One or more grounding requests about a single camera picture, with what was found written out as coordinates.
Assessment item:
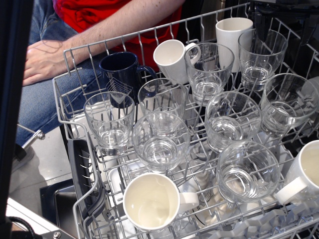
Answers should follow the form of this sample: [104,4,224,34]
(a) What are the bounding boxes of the person's bare hand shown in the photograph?
[22,40,72,86]

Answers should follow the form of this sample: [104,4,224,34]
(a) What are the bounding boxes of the person's bare forearm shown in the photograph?
[62,0,186,66]

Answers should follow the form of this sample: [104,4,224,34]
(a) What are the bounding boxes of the tall white ceramic cup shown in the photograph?
[215,17,253,73]

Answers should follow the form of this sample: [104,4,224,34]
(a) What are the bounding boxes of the blue jeans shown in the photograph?
[15,0,104,145]

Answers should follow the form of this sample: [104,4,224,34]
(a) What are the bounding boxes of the red shirt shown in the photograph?
[53,0,179,72]

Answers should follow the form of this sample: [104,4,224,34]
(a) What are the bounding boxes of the chrome chair base leg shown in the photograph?
[17,123,45,150]

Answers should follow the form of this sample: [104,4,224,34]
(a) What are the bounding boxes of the navy blue ceramic mug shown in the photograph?
[99,52,157,105]

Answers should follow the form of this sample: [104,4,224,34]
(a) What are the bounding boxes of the clear glass front left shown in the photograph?
[84,92,135,156]

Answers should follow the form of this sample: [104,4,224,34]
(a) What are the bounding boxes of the clear glass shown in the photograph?
[216,140,280,203]
[260,73,319,137]
[84,92,135,156]
[184,42,234,107]
[138,78,188,118]
[132,112,191,174]
[204,91,262,153]
[238,29,288,91]

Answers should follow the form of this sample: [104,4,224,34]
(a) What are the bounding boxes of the clear glass behind middle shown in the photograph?
[138,78,188,118]

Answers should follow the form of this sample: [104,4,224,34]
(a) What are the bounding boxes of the white tilted ceramic mug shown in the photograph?
[153,39,201,84]

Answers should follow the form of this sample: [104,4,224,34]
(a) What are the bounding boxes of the clear glass middle front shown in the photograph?
[132,112,191,174]

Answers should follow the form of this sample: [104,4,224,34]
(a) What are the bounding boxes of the clear glass back centre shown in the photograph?
[184,42,234,107]

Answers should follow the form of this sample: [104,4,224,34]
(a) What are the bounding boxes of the white mug front centre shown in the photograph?
[123,173,199,232]

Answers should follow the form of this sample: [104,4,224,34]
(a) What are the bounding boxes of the clear glass centre right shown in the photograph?
[204,91,262,153]

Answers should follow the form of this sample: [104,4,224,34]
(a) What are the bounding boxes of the clear glass back right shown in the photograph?
[238,29,288,91]

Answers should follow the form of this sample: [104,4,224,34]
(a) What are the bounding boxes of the clear glass front right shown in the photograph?
[216,140,280,203]

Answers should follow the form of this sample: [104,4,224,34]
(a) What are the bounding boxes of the clear glass far right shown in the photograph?
[260,73,319,137]

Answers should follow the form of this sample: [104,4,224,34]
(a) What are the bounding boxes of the white mug right edge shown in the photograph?
[275,140,319,205]

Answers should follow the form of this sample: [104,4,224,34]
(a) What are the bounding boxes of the black dishwasher door frame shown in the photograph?
[0,0,33,233]

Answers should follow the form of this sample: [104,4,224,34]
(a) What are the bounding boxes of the dark grey rack handle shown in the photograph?
[68,139,104,219]

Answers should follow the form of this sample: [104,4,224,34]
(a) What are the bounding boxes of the grey wire dishwasher rack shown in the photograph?
[53,0,319,239]

